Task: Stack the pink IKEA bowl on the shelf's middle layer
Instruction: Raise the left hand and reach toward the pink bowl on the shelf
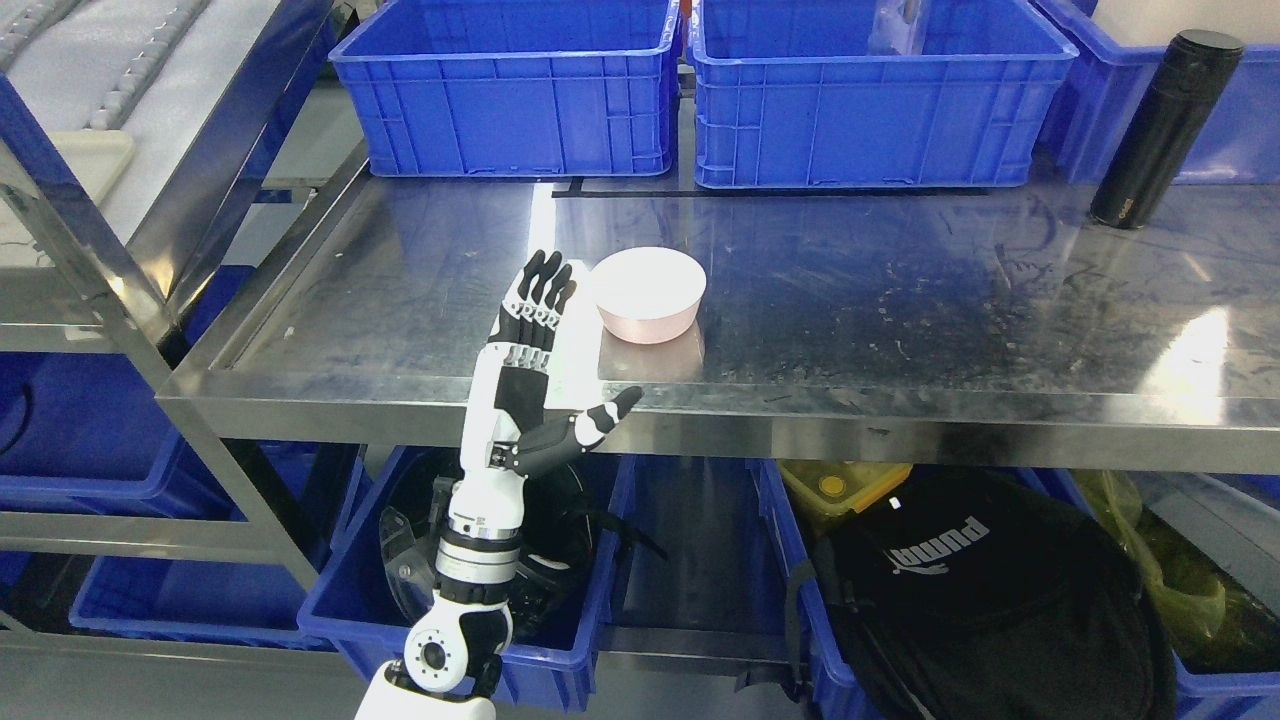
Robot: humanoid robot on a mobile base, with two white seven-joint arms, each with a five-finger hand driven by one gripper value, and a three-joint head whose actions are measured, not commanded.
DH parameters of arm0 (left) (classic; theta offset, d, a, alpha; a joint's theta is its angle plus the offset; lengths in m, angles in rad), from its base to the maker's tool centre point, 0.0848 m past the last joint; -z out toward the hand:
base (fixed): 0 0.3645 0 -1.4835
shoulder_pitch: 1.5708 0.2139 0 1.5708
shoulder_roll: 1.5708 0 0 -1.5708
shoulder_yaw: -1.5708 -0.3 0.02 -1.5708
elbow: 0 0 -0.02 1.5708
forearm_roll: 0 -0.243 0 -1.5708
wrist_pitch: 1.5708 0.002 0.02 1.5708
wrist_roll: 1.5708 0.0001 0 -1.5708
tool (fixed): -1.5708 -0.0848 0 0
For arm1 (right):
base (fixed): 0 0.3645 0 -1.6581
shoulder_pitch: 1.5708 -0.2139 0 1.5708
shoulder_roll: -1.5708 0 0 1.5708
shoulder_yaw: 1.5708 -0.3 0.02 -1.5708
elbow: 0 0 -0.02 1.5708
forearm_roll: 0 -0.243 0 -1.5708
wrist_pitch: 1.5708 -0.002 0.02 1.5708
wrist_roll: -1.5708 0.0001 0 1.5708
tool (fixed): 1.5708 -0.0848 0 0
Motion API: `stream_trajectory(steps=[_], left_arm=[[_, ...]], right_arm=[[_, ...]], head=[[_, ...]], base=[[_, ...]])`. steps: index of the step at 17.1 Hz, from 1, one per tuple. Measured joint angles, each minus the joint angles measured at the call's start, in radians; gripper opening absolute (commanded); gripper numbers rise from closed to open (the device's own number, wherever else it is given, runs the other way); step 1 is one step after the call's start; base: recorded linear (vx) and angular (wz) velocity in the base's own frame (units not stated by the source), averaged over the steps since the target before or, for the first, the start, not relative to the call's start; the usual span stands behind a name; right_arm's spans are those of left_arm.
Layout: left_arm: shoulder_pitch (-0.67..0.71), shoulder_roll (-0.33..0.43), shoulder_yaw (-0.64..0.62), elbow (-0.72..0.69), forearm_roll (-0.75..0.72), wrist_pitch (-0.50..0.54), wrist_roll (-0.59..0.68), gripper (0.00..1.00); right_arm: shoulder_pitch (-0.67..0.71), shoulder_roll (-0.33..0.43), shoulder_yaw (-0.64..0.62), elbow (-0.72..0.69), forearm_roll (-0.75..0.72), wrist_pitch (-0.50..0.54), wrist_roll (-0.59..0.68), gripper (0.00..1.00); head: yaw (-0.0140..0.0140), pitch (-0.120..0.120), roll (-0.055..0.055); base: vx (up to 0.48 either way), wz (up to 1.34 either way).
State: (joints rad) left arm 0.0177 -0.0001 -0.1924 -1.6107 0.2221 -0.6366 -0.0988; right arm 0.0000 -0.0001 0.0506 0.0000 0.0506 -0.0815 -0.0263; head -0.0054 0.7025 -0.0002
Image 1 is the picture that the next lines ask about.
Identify blue bin under shelf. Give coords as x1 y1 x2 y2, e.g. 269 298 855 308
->
0 265 251 512

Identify blue plastic crate left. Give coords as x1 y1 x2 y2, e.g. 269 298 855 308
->
329 1 684 178

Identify black puma backpack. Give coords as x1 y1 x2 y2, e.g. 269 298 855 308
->
788 465 1178 719

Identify blue bin holding helmet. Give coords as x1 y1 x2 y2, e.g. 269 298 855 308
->
297 446 620 714

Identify black helmet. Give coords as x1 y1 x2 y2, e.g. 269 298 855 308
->
378 450 668 642

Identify white foam shelf liner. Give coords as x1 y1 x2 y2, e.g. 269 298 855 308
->
3 1 280 243

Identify green plastic bag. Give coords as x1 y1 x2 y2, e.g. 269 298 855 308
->
1070 469 1279 674

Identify blue plastic crate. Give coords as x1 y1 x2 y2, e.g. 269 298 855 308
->
1032 1 1279 184
329 1 684 178
687 1 1079 190

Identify blue plastic crate middle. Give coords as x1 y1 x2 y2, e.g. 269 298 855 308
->
687 1 1079 190

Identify black thermos bottle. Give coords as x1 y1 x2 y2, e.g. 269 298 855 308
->
1089 29 1245 231

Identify pink plastic bowl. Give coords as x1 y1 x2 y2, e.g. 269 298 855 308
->
589 246 708 345

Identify stainless steel table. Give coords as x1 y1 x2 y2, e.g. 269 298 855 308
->
159 167 1279 474

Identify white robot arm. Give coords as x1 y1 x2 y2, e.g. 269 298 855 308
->
356 470 524 719

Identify blue plastic crate right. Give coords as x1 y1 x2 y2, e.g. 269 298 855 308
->
1032 1 1279 184

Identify stainless steel shelf rack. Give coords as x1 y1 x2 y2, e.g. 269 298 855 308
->
3 1 346 589

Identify yellow lidded container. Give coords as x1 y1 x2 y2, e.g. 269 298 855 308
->
777 459 914 534

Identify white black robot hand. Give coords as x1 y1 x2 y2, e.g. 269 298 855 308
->
460 250 643 482

